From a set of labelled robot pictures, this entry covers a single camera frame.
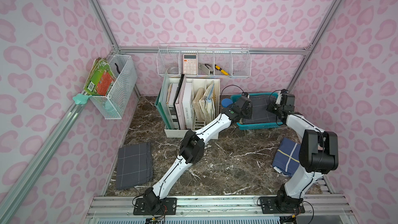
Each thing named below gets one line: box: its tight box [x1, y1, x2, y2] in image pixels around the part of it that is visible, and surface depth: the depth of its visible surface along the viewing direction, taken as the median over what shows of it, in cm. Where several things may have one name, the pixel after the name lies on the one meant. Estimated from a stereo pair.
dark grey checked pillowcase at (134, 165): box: [115, 142, 153, 190], surface depth 86 cm
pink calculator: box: [182, 53, 197, 75], surface depth 97 cm
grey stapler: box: [198, 62, 214, 76], surface depth 101 cm
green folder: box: [154, 70, 176, 130], surface depth 85 cm
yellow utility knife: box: [214, 64, 230, 76], surface depth 100 cm
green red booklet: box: [83, 57, 117, 97], surface depth 73 cm
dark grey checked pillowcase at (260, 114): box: [242, 94, 283, 125], surface depth 99 cm
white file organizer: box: [154, 73, 221, 144], surface depth 87 cm
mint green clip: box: [72, 93, 93, 105], surface depth 63 cm
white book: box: [181, 81, 193, 130], surface depth 88 cm
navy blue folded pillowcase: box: [271, 136, 302, 177], surface depth 90 cm
